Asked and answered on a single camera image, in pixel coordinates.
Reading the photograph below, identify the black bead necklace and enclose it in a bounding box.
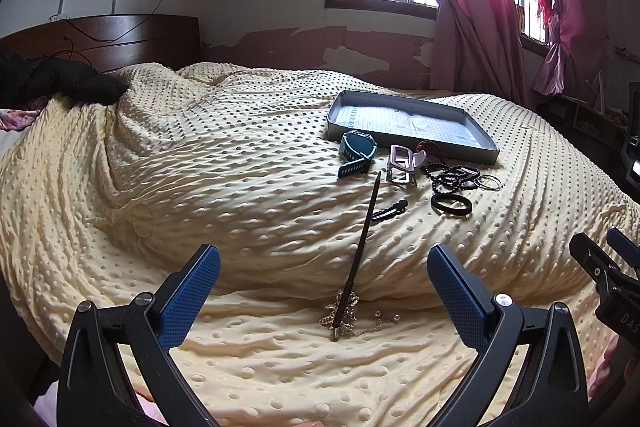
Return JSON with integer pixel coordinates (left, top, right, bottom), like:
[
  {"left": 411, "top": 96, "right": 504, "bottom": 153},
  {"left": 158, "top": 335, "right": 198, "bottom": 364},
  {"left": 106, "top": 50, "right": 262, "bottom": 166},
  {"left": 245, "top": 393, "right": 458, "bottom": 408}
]
[{"left": 420, "top": 161, "right": 483, "bottom": 195}]

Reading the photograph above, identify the black hair stick gold ornament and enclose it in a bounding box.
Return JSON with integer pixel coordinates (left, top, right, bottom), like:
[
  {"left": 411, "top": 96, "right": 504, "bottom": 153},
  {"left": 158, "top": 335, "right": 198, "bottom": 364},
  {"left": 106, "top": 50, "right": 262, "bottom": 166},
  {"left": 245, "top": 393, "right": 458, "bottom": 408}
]
[{"left": 320, "top": 173, "right": 381, "bottom": 341}]

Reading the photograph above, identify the teal smart watch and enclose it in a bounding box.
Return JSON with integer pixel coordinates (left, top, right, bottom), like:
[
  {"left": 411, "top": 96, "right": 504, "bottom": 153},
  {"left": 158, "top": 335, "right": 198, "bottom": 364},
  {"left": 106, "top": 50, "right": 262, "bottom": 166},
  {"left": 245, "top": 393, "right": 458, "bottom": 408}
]
[{"left": 337, "top": 130, "right": 378, "bottom": 179}]

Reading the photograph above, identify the person's right hand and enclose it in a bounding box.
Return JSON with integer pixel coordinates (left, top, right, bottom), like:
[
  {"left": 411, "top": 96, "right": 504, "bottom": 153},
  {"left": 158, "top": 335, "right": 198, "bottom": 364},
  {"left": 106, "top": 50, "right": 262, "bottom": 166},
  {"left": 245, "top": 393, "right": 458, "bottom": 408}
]
[{"left": 588, "top": 335, "right": 639, "bottom": 400}]

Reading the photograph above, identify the dark side table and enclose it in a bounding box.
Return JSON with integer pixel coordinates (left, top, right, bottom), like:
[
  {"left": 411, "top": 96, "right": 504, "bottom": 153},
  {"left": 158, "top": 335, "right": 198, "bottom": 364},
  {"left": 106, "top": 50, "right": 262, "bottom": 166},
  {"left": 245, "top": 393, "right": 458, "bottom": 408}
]
[{"left": 536, "top": 95, "right": 626, "bottom": 170}]

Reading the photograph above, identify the black rubber wristband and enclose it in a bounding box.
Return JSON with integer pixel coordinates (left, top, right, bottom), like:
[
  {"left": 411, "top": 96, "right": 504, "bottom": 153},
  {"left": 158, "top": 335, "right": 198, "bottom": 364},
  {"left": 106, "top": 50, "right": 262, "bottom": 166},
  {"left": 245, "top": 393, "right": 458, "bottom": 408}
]
[{"left": 431, "top": 193, "right": 472, "bottom": 217}]

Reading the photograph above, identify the small black hair clip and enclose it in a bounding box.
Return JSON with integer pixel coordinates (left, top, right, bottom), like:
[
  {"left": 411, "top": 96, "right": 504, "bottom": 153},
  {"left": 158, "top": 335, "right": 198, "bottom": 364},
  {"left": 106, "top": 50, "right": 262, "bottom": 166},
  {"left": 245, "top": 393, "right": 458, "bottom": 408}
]
[{"left": 371, "top": 199, "right": 408, "bottom": 223}]

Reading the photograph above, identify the yellow dotted bed blanket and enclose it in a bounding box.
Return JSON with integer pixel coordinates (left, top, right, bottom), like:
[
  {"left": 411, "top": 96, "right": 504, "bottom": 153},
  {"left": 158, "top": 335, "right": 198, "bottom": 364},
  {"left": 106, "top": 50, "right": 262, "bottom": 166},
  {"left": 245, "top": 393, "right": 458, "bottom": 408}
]
[{"left": 1, "top": 63, "right": 639, "bottom": 426}]

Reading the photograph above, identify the grey shallow tray box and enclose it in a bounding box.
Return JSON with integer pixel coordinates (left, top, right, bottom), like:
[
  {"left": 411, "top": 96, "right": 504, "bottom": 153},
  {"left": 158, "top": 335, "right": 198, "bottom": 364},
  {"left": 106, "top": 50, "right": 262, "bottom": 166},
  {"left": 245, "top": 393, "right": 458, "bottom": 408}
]
[{"left": 324, "top": 90, "right": 500, "bottom": 166}]

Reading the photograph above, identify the pink curtain left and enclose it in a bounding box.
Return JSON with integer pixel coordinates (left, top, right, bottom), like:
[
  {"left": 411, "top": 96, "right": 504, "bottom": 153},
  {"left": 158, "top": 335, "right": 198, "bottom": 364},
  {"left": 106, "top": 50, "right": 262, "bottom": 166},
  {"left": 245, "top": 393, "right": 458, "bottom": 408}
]
[{"left": 431, "top": 0, "right": 528, "bottom": 105}]

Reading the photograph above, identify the black cloth on bed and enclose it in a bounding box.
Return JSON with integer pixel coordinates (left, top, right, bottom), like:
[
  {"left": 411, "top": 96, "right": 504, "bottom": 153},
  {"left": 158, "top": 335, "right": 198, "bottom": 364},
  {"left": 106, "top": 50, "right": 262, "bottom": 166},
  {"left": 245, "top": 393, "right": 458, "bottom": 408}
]
[{"left": 1, "top": 50, "right": 128, "bottom": 108}]

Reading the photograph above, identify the dark wooden headboard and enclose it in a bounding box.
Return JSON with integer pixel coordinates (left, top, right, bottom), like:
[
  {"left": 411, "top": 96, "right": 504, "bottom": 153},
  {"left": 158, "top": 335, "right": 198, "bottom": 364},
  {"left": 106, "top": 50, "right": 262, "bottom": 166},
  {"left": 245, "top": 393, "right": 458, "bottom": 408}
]
[{"left": 1, "top": 14, "right": 202, "bottom": 72}]

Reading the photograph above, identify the gold bead chain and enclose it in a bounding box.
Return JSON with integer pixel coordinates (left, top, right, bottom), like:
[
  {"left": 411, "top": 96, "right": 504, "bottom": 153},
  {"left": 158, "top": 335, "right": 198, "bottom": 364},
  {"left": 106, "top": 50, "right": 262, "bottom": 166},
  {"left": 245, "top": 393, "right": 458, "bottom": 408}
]
[{"left": 357, "top": 310, "right": 403, "bottom": 337}]

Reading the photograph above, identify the black power cable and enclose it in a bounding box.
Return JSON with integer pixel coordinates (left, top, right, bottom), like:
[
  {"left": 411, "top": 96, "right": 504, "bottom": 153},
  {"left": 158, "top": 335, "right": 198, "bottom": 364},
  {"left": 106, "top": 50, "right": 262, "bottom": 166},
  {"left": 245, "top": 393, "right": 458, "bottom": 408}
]
[{"left": 49, "top": 0, "right": 188, "bottom": 64}]

